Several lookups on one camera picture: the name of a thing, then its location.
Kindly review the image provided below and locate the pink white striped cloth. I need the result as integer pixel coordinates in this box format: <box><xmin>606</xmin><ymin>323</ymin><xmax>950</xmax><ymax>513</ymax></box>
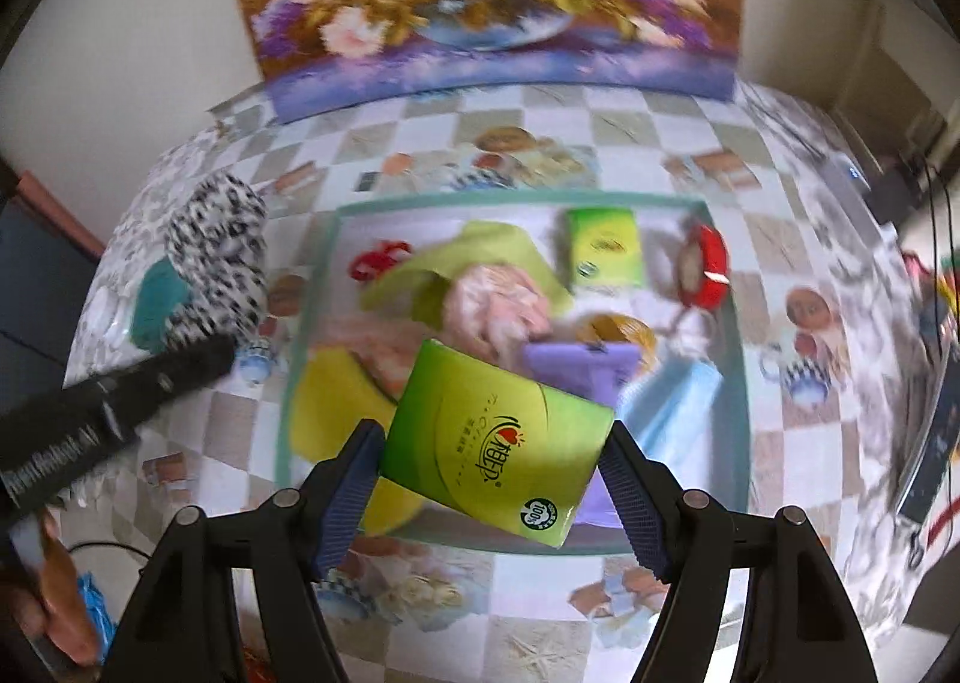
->
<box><xmin>319</xmin><ymin>315</ymin><xmax>451</xmax><ymax>407</ymax></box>

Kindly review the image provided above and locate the checkered printed tablecloth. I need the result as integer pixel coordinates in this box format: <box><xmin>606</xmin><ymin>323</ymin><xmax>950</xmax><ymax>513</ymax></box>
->
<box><xmin>67</xmin><ymin>79</ymin><xmax>960</xmax><ymax>683</ymax></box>

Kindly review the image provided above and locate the white tray with teal rim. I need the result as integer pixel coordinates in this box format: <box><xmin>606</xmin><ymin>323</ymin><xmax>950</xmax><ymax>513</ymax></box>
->
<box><xmin>274</xmin><ymin>192</ymin><xmax>755</xmax><ymax>556</ymax></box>

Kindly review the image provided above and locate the leopard print pouch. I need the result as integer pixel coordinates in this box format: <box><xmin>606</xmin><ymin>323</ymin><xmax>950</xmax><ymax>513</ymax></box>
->
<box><xmin>163</xmin><ymin>171</ymin><xmax>271</xmax><ymax>354</ymax></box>

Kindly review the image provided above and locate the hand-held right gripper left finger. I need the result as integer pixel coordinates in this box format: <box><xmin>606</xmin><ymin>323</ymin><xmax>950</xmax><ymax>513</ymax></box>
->
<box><xmin>101</xmin><ymin>419</ymin><xmax>387</xmax><ymax>683</ymax></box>

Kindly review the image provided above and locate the red tape roll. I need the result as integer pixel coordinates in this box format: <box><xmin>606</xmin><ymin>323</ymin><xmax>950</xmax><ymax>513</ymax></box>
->
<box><xmin>671</xmin><ymin>222</ymin><xmax>732</xmax><ymax>309</ymax></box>

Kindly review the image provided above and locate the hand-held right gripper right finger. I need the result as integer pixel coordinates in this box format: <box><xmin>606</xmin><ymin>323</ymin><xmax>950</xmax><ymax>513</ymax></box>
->
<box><xmin>596</xmin><ymin>420</ymin><xmax>882</xmax><ymax>683</ymax></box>

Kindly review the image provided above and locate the pale pink cloth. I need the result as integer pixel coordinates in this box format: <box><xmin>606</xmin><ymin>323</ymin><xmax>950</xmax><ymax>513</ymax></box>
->
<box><xmin>441</xmin><ymin>261</ymin><xmax>560</xmax><ymax>363</ymax></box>

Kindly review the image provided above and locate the blue plastic packet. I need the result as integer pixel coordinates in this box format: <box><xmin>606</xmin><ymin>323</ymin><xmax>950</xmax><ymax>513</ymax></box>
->
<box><xmin>75</xmin><ymin>573</ymin><xmax>117</xmax><ymax>646</ymax></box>

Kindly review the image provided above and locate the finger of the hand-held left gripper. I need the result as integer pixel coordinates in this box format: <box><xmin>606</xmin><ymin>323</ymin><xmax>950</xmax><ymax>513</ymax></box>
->
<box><xmin>97</xmin><ymin>334</ymin><xmax>237</xmax><ymax>423</ymax></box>

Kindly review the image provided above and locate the colourful desk clutter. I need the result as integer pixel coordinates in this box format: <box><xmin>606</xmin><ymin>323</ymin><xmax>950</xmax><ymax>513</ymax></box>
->
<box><xmin>892</xmin><ymin>244</ymin><xmax>960</xmax><ymax>564</ymax></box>

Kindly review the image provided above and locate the green tissue pack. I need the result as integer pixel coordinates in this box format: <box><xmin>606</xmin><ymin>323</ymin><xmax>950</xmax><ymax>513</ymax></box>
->
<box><xmin>379</xmin><ymin>338</ymin><xmax>617</xmax><ymax>550</ymax></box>
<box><xmin>564</xmin><ymin>207</ymin><xmax>647</xmax><ymax>293</ymax></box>

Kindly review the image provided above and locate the purple pouch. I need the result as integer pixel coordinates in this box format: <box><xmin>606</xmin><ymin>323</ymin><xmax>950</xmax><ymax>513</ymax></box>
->
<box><xmin>521</xmin><ymin>342</ymin><xmax>638</xmax><ymax>526</ymax></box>

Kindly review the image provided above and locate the person's left hand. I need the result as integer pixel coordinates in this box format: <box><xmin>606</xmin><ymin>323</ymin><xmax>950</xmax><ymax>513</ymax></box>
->
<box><xmin>0</xmin><ymin>512</ymin><xmax>102</xmax><ymax>665</ymax></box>

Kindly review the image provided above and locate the yellow sponge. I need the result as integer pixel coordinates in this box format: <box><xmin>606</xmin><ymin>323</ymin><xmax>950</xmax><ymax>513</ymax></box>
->
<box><xmin>289</xmin><ymin>345</ymin><xmax>432</xmax><ymax>538</ymax></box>

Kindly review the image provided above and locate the blue face mask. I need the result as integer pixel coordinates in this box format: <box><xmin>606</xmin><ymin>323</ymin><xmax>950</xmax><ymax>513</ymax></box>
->
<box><xmin>619</xmin><ymin>360</ymin><xmax>725</xmax><ymax>482</ymax></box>

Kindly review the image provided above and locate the teal wet wipes pack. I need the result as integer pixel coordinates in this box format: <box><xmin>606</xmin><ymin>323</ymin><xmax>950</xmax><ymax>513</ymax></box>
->
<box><xmin>129</xmin><ymin>257</ymin><xmax>197</xmax><ymax>347</ymax></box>

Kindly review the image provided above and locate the grey floral table cover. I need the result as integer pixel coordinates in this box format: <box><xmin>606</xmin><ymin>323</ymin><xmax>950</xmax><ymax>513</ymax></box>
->
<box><xmin>64</xmin><ymin>79</ymin><xmax>960</xmax><ymax>654</ymax></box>

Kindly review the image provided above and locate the green cloth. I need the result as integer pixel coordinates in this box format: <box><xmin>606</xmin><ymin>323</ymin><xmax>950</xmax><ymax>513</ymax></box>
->
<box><xmin>360</xmin><ymin>219</ymin><xmax>575</xmax><ymax>324</ymax></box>

